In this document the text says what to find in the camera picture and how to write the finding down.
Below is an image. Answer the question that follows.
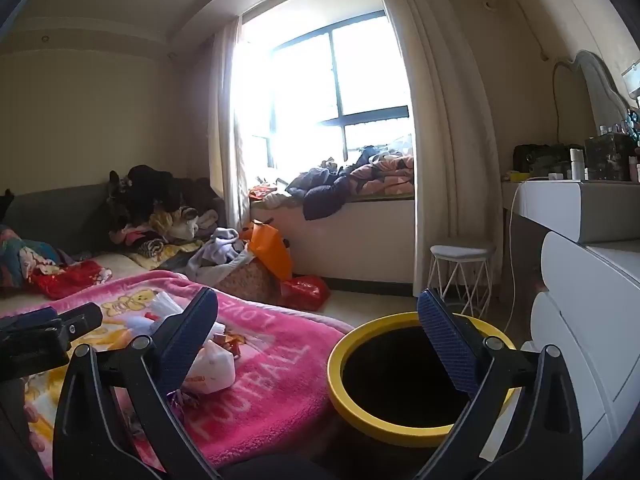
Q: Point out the white cable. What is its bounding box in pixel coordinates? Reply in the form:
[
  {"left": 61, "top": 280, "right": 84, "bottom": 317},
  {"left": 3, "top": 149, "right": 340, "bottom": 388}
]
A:
[{"left": 506, "top": 175, "right": 549, "bottom": 332}]

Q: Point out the yellow rimmed black bin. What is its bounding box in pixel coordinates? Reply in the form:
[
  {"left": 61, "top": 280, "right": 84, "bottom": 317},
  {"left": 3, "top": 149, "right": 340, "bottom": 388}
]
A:
[{"left": 326, "top": 311, "right": 518, "bottom": 480}]

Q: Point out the grey bed headboard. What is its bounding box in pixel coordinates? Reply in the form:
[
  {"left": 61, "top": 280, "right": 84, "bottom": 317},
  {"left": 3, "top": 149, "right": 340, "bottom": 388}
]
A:
[{"left": 5, "top": 182, "right": 123, "bottom": 257}]

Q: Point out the pink printed blanket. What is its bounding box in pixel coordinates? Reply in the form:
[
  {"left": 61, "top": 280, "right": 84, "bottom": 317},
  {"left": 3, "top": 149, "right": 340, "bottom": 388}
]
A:
[{"left": 0, "top": 270, "right": 356, "bottom": 480}]

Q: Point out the pale lavender garment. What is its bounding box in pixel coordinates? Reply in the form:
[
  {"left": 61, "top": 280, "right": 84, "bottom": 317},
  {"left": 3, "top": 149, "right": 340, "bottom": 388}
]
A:
[{"left": 187, "top": 227, "right": 251, "bottom": 286}]

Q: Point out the floral laundry basket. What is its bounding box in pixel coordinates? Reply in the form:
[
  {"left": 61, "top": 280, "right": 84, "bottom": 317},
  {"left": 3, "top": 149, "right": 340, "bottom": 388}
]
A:
[{"left": 215, "top": 255, "right": 283, "bottom": 306}]

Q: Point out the beige curtain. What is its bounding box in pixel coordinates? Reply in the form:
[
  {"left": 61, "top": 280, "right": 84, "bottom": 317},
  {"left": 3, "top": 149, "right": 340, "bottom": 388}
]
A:
[
  {"left": 207, "top": 17, "right": 251, "bottom": 233},
  {"left": 367, "top": 0, "right": 503, "bottom": 303}
]

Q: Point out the blue wrapper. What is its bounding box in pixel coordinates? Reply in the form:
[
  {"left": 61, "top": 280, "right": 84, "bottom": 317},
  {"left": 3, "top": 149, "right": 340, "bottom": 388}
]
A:
[{"left": 124, "top": 312, "right": 162, "bottom": 335}]

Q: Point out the orange paper bag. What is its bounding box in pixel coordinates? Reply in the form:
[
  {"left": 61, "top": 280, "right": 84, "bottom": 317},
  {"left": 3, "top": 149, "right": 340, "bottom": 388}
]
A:
[{"left": 247, "top": 220, "right": 293, "bottom": 281}]

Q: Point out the colourful printed quilt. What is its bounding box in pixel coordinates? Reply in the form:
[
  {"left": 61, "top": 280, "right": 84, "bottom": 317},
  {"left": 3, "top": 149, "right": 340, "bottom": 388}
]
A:
[{"left": 0, "top": 225, "right": 66, "bottom": 288}]

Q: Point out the pile of clothes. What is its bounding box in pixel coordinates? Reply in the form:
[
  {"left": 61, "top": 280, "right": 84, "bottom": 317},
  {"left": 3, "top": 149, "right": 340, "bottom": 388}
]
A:
[{"left": 105, "top": 164, "right": 226, "bottom": 261}]

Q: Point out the white wire stool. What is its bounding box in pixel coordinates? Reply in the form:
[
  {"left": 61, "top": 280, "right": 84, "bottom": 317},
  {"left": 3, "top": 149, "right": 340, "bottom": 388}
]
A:
[{"left": 429, "top": 243, "right": 497, "bottom": 319}]

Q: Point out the white vanity desk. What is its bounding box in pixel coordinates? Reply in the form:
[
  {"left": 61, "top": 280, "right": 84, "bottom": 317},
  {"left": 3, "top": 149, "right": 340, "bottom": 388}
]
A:
[{"left": 502, "top": 179, "right": 640, "bottom": 246}]

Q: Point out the vanity mirror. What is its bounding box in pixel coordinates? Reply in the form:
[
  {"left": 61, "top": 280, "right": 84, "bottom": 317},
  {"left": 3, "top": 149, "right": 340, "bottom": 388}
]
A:
[{"left": 552, "top": 50, "right": 635, "bottom": 137}]

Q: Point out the dark blue jacket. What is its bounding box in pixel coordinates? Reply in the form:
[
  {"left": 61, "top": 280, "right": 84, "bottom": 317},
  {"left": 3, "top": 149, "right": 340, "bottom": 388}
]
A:
[{"left": 285, "top": 167, "right": 352, "bottom": 221}]

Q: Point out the white plastic bag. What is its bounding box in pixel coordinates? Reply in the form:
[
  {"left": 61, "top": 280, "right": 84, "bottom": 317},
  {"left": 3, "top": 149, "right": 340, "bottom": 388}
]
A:
[{"left": 181, "top": 340, "right": 236, "bottom": 395}]

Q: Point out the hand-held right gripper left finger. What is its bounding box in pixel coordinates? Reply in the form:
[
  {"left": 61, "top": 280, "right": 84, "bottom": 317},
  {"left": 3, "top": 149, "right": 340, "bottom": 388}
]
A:
[{"left": 52, "top": 286, "right": 236, "bottom": 480}]

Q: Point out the red plastic bag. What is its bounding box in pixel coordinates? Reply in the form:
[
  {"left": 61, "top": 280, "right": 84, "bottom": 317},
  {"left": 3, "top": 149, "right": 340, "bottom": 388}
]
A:
[{"left": 280, "top": 275, "right": 332, "bottom": 312}]

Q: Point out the gold candy wrapper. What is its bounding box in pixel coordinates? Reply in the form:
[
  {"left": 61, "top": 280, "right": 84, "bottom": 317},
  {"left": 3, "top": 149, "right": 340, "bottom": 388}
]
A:
[{"left": 215, "top": 332, "right": 247, "bottom": 359}]

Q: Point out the small heap of clothes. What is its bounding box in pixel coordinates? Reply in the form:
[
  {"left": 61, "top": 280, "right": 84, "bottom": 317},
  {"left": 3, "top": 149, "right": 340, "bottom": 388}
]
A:
[{"left": 250, "top": 177, "right": 290, "bottom": 211}]

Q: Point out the window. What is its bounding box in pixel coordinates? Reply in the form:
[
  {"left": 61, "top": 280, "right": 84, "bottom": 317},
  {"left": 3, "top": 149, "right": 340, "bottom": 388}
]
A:
[{"left": 240, "top": 10, "right": 416, "bottom": 171}]

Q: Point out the orange patterned quilt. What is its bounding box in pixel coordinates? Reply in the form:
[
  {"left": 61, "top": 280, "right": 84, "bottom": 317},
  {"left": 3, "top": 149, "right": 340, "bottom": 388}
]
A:
[{"left": 349, "top": 146, "right": 416, "bottom": 197}]

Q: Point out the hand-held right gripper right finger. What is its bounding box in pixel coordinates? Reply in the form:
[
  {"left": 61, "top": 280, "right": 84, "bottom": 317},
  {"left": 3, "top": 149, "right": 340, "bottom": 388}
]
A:
[{"left": 416, "top": 287, "right": 585, "bottom": 480}]

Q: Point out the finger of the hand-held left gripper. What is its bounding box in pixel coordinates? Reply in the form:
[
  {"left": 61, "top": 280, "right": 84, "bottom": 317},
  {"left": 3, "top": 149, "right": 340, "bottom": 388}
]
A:
[
  {"left": 50, "top": 302, "right": 104, "bottom": 352},
  {"left": 0, "top": 306, "right": 59, "bottom": 332}
]

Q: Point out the red cloth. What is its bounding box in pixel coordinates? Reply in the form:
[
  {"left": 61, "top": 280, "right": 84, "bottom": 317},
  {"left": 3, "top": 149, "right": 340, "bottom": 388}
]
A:
[{"left": 32, "top": 260, "right": 113, "bottom": 301}]

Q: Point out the white tissue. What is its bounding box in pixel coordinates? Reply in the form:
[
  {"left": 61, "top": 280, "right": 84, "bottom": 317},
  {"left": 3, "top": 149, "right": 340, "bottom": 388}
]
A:
[{"left": 149, "top": 291, "right": 189, "bottom": 322}]

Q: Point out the black bag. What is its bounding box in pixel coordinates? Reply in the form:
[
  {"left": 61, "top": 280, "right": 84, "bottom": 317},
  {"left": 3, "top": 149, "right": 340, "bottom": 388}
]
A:
[{"left": 513, "top": 143, "right": 572, "bottom": 177}]

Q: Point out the white drawer chest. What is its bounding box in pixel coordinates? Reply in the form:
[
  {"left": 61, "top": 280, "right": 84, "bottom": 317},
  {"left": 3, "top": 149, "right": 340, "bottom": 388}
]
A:
[{"left": 520, "top": 230, "right": 640, "bottom": 480}]

